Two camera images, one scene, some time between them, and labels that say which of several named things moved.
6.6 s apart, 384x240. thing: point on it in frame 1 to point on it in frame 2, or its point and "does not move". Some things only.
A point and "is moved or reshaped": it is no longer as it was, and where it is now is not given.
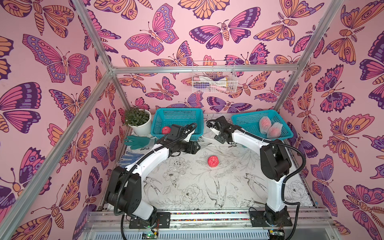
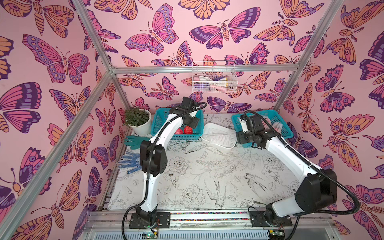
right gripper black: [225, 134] to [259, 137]
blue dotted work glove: [128, 158] does not move
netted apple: [274, 130] does not move
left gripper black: [191, 148] to [194, 125]
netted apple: [213, 161] is moved or reshaped
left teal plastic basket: [163, 117] does not move
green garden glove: [137, 142] does not move
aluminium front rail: [304, 226] does not move
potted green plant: [139, 120] does not move
